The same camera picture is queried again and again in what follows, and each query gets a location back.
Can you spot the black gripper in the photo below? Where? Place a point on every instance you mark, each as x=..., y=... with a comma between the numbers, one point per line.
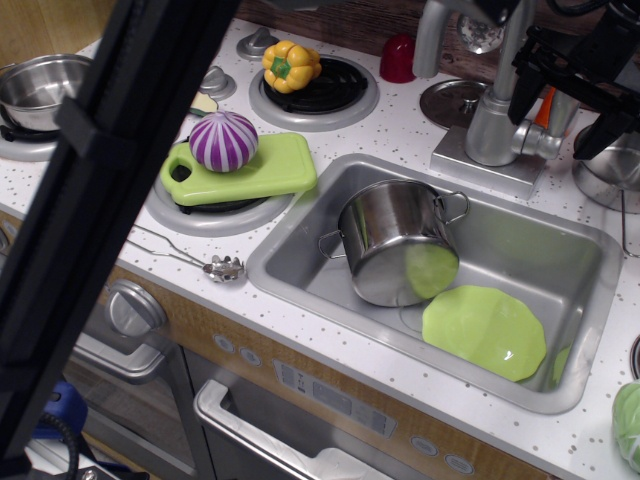
x=597, y=69

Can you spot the silver faucet lever handle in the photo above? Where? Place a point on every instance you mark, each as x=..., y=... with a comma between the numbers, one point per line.
x=532, y=140

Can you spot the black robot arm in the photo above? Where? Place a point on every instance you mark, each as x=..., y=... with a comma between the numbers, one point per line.
x=265, y=306

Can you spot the orange toy carrot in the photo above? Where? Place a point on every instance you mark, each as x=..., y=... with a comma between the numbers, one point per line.
x=542, y=117

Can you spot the steel pot at right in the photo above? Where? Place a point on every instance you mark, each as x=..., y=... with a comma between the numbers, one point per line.
x=611, y=178

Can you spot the silver toy faucet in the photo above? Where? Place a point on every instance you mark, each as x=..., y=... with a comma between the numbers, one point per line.
x=486, y=153

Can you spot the clear crystal faucet knob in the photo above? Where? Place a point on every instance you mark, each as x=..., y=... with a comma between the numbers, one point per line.
x=478, y=37

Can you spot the steel pot lid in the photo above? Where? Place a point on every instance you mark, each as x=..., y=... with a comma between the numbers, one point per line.
x=452, y=102

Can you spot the red plastic cup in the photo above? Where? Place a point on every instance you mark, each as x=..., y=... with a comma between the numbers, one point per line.
x=396, y=63

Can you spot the steel pot in sink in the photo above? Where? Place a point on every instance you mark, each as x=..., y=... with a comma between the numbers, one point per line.
x=395, y=237

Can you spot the back right stove burner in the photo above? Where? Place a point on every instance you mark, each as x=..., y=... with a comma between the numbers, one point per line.
x=344, y=94

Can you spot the stove burner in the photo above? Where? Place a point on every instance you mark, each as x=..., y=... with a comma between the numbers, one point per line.
x=344, y=94
x=24, y=145
x=214, y=220

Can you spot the green plastic plate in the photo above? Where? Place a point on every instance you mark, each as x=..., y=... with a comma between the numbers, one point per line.
x=488, y=328

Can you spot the yellow toy bell pepper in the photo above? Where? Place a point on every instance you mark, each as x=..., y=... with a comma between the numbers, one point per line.
x=289, y=67

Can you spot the green cutting board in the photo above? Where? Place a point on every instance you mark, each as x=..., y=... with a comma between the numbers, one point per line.
x=282, y=165

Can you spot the green toy cabbage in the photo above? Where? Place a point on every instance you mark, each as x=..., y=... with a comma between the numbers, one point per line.
x=625, y=423

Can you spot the grey stove knob back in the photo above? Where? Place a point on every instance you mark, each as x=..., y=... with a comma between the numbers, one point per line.
x=253, y=46

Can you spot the grey stove knob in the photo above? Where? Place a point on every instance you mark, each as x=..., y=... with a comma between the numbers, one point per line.
x=253, y=46
x=217, y=84

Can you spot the purple striped toy onion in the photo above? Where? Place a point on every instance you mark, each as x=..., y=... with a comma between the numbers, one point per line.
x=223, y=142

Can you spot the grey stove knob middle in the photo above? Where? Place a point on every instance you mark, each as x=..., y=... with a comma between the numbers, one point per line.
x=217, y=84

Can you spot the front right stove burner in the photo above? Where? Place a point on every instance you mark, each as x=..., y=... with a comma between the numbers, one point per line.
x=214, y=220

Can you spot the toy eggplant half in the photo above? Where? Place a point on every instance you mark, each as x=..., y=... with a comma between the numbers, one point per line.
x=203, y=105

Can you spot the dishwasher control panel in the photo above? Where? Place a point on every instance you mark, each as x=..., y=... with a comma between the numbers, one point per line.
x=336, y=400

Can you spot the silver oven dial knob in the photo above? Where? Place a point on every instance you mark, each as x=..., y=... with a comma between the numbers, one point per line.
x=132, y=311

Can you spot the steel pot on left burner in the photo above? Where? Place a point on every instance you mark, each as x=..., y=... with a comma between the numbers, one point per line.
x=33, y=91

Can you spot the front left stove burner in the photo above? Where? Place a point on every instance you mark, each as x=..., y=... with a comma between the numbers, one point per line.
x=24, y=145

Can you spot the silver dishwasher door handle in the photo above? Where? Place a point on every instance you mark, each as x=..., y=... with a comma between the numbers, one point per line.
x=330, y=463

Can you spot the silver oven door handle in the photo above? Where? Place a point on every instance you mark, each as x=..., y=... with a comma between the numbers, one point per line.
x=145, y=363

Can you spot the blue clamp with cable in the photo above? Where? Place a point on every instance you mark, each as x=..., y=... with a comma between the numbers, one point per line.
x=65, y=454

